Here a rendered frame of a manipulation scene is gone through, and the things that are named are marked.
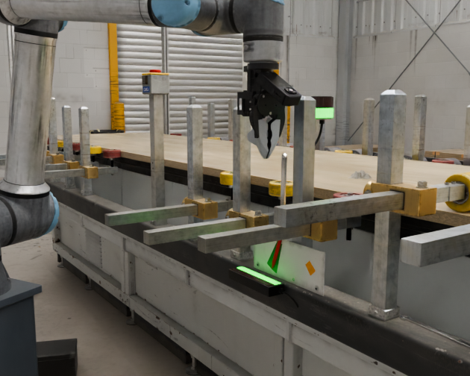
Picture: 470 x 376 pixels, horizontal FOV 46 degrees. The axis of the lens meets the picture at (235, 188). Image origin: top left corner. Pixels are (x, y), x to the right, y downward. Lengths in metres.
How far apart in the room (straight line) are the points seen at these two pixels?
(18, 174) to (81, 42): 7.62
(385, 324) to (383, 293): 0.06
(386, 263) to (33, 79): 1.06
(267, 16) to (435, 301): 0.73
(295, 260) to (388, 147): 0.38
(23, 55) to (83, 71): 7.58
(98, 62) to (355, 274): 8.11
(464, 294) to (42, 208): 1.17
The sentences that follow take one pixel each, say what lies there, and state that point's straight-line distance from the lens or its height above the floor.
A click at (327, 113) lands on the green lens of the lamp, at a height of 1.10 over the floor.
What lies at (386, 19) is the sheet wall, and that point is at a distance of 11.24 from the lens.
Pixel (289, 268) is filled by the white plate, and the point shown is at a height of 0.73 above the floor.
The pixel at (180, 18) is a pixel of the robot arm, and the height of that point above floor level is 1.29.
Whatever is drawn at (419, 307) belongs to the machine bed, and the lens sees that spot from 1.37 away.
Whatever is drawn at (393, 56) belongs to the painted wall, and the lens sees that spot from 10.97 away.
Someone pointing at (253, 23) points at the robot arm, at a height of 1.29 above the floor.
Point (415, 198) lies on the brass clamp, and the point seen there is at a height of 0.96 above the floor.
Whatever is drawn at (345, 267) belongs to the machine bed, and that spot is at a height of 0.69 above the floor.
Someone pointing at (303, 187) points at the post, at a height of 0.93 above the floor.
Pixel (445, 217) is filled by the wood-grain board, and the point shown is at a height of 0.89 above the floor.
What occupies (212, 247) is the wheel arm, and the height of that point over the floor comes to 0.84.
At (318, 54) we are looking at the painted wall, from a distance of 11.51.
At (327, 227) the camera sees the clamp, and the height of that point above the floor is 0.85.
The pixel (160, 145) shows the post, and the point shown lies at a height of 0.98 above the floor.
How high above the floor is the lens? 1.12
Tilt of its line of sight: 9 degrees down
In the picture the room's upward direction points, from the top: straight up
